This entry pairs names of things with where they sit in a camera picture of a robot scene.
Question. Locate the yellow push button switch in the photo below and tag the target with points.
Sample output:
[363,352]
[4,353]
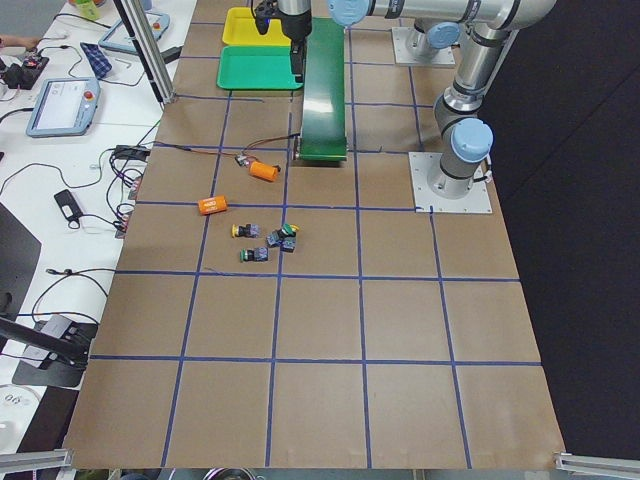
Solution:
[245,231]

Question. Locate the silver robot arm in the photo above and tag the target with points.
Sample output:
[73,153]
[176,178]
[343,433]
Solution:
[296,18]
[467,139]

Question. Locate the black power adapter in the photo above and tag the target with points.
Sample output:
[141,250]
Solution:
[68,205]

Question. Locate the near blue teach pendant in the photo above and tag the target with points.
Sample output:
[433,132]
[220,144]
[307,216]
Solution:
[64,107]

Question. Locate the yellow tray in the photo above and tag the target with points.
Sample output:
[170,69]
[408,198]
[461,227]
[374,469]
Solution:
[240,30]

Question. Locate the blue plaid cloth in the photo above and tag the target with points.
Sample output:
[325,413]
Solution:
[98,61]

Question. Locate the aluminium frame post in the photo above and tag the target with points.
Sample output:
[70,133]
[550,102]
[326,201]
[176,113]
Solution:
[136,23]

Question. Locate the black usb hub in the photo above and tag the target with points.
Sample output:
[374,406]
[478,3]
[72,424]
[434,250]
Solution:
[127,152]

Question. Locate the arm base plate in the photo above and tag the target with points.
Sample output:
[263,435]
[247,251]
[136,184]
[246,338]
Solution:
[435,192]
[412,48]

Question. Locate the green conveyor belt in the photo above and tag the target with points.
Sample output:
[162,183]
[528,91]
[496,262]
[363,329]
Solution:
[322,136]

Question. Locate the green tray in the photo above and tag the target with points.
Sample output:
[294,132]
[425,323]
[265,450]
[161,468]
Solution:
[256,68]

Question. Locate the black monitor stand base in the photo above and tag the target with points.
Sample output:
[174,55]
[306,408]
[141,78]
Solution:
[56,352]

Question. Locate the orange cylinder with white text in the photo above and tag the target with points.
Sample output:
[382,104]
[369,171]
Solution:
[212,205]

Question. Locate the plain orange cylinder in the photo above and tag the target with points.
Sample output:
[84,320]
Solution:
[264,171]

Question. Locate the small motor controller board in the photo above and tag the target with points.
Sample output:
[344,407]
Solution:
[242,160]

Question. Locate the green push button switch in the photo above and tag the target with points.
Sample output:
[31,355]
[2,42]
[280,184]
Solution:
[258,254]

